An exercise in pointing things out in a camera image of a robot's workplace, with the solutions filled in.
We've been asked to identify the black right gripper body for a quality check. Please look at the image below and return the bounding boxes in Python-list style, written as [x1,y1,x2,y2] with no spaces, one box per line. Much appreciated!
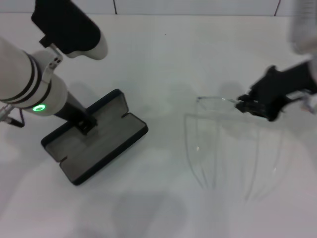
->
[250,60,317,122]

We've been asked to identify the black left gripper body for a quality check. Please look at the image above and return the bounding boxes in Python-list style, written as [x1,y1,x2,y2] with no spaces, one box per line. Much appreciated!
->
[53,89,98,126]

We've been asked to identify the black glasses case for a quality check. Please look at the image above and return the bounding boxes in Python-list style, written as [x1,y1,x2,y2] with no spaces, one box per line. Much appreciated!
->
[41,89,149,186]

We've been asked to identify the clear frame glasses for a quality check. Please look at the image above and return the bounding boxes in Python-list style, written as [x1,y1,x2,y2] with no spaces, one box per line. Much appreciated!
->
[184,96,284,199]

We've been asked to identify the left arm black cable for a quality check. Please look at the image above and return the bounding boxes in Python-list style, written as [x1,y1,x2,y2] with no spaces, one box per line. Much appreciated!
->
[0,104,26,128]

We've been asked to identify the left wrist camera housing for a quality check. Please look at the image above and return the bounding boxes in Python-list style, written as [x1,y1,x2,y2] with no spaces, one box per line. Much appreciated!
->
[31,0,109,71]

